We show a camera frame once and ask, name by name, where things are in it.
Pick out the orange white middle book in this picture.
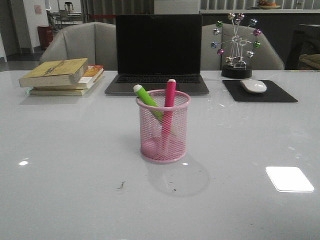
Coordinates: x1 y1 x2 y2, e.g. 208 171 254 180
34 64 104 90

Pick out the ferris wheel desk toy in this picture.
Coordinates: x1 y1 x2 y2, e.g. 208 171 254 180
210 12 262 79

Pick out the black mouse pad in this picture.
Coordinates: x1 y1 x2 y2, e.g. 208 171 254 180
222 80 298 103

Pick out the fruit bowl on counter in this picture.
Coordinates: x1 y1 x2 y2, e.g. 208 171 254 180
257 0 281 10

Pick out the white computer mouse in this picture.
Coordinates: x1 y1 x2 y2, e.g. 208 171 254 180
240 79 267 94

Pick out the pink mesh pen holder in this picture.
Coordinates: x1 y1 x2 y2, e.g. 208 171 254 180
136 89 191 163

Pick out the yellow top book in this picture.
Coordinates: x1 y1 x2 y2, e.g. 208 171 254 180
19 58 88 88

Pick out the grey right armchair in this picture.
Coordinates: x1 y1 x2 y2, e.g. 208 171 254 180
200 23 285 71

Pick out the red trash bin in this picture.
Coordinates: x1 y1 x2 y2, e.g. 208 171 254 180
37 25 53 50

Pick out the grey laptop black screen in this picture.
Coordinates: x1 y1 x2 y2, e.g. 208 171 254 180
104 14 209 96

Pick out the grey left armchair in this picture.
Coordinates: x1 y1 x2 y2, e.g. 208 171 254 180
39 22 118 71

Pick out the green marker pen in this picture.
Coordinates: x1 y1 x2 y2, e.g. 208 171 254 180
133 84 163 122

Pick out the grey armchair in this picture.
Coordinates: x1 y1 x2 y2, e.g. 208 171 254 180
200 23 285 71
39 22 118 71

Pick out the pink marker pen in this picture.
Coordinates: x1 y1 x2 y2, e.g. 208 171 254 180
161 79 176 153

